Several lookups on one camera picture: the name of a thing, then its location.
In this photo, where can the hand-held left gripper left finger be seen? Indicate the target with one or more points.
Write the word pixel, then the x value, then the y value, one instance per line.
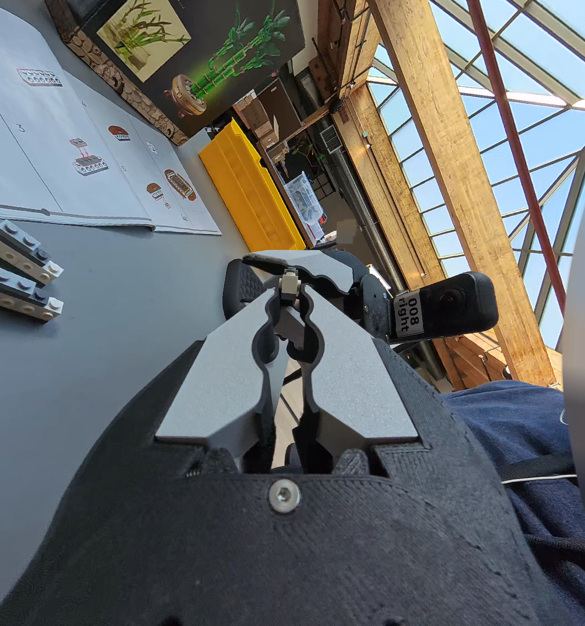
pixel 214 386

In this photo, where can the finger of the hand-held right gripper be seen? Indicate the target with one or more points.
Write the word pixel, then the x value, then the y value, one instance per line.
pixel 292 330
pixel 317 266

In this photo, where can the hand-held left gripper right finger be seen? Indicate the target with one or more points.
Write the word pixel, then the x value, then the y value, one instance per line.
pixel 361 386

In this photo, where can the white and grey lego assembly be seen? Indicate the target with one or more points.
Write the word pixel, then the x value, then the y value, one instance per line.
pixel 289 284
pixel 13 244
pixel 13 296

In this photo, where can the yellow plastic bin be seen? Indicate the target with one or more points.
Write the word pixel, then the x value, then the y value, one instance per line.
pixel 253 190

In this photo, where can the black bamboo lego set box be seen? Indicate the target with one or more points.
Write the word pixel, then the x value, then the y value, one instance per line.
pixel 184 54

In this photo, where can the lego instruction booklet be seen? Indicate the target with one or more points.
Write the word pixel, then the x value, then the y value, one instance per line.
pixel 52 146

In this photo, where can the black mesh wrist rest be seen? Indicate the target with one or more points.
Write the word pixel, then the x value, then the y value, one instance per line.
pixel 241 288

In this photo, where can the clear plastic storage container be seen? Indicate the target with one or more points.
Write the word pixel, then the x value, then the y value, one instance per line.
pixel 302 200

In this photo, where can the person in blue shirt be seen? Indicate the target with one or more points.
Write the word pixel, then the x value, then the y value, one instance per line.
pixel 498 425

